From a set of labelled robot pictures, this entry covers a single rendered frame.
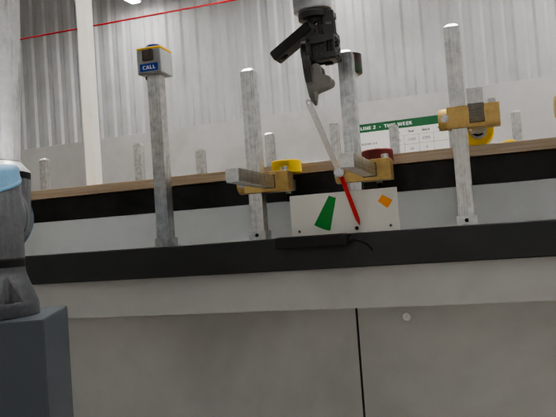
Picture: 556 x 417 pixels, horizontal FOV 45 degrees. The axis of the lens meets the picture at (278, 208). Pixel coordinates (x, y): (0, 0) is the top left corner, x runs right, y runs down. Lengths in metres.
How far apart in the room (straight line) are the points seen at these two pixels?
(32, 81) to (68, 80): 0.71
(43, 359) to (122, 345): 0.96
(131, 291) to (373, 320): 0.65
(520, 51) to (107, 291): 7.62
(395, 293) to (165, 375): 0.78
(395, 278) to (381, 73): 7.61
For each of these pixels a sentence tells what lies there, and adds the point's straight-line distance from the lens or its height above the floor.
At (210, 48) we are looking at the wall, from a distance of 10.06.
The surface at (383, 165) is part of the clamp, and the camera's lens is 1.58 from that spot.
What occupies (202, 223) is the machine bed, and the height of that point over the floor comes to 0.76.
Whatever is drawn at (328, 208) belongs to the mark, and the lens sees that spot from 1.60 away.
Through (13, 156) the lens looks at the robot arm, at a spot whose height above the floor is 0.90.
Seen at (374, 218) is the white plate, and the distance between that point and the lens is 1.58.
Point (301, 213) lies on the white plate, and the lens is 1.61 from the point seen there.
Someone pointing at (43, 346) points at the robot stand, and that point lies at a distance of 1.15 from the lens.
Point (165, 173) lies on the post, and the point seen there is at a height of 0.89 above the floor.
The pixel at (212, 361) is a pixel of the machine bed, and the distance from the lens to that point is 1.98.
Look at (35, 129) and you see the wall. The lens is 11.61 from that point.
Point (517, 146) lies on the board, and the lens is 1.77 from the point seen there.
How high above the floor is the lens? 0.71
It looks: 2 degrees up
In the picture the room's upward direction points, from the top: 4 degrees counter-clockwise
